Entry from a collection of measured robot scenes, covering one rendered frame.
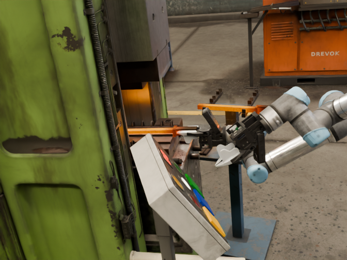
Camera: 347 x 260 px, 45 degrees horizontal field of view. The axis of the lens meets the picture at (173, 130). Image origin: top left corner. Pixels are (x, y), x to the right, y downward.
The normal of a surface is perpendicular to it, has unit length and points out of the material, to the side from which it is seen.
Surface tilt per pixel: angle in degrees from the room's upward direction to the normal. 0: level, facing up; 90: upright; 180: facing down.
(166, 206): 90
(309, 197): 0
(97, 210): 90
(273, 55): 90
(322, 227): 0
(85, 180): 90
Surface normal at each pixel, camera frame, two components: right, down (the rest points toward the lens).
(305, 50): -0.26, 0.43
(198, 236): 0.23, 0.39
